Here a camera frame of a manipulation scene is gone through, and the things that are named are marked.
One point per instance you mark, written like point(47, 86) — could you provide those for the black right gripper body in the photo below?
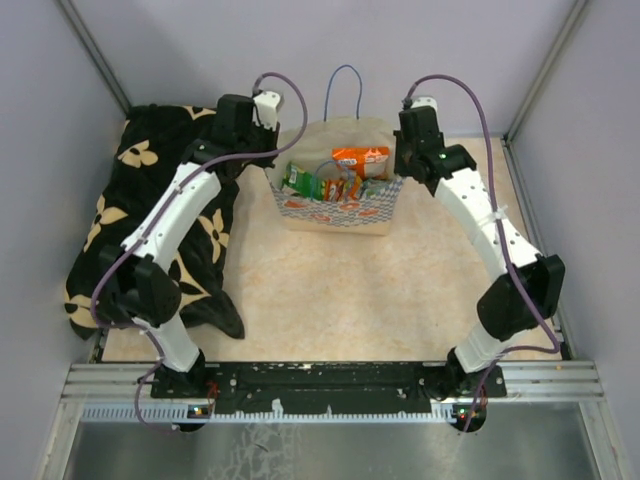
point(402, 155)

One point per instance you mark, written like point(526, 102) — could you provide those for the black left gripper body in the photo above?
point(260, 140)

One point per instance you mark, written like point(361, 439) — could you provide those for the orange Fox's candy packet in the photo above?
point(365, 162)

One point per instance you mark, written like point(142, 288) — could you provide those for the blue checkered paper bag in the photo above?
point(338, 177)

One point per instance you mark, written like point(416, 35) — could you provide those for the black floral plush blanket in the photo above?
point(153, 141)

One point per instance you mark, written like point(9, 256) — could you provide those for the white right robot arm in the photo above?
point(525, 284)

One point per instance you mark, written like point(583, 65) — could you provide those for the green snack packet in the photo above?
point(298, 182)

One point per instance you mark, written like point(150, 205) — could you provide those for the orange striped snack packet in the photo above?
point(341, 190)

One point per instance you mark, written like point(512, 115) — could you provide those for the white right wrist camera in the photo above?
point(417, 102)

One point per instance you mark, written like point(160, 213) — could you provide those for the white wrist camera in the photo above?
point(267, 105)
point(417, 102)

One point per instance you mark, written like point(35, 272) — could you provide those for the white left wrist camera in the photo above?
point(267, 105)

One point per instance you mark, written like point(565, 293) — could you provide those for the right aluminium corner post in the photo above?
point(569, 28)

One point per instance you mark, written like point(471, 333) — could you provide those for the aluminium corner post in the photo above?
point(569, 28)
point(97, 57)

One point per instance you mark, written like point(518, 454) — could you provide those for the left aluminium corner post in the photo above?
point(97, 57)

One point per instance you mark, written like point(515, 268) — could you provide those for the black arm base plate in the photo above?
point(457, 385)

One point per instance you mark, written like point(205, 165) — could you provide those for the aluminium frame rail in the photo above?
point(528, 381)

